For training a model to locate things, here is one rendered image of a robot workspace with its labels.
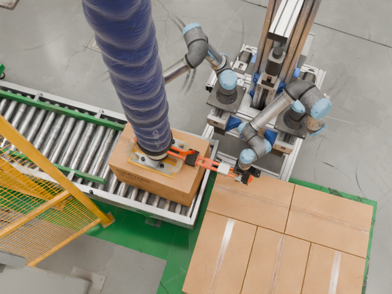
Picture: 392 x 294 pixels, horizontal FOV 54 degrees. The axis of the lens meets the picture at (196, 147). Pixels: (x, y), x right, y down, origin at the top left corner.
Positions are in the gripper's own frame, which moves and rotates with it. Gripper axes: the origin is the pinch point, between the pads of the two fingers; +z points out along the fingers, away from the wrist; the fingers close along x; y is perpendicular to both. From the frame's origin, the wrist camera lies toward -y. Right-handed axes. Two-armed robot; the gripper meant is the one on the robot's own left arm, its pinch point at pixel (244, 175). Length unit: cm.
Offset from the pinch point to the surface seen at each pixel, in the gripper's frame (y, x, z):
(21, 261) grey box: 85, 93, -43
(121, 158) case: 82, 14, 13
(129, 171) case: 73, 20, 14
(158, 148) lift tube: 53, 9, -19
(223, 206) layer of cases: 7, 10, 54
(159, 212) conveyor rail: 49, 32, 49
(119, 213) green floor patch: 93, 36, 109
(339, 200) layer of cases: -74, -27, 53
